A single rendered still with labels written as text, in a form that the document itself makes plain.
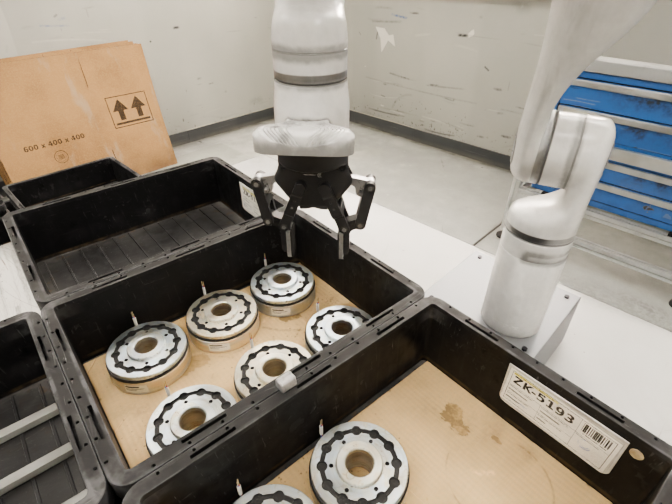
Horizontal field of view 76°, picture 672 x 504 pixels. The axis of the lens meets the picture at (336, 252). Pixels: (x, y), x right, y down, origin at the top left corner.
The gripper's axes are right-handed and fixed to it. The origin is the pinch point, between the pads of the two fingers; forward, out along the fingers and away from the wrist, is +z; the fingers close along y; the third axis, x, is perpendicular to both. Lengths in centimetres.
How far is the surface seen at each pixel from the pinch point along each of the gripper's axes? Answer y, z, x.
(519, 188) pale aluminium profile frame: -83, 69, -162
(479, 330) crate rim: -19.8, 7.4, 5.6
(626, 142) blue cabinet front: -113, 36, -140
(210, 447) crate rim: 7.1, 7.5, 22.3
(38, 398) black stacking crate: 34.6, 17.6, 11.7
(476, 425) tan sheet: -20.2, 17.4, 11.4
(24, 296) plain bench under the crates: 65, 30, -21
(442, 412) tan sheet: -16.4, 17.4, 9.9
